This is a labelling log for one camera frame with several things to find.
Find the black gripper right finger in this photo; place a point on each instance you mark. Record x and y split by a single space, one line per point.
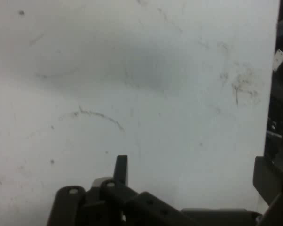
275 188

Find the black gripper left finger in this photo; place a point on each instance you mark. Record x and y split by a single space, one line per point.
113 202

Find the small white metal bracket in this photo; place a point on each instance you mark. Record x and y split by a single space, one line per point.
279 60

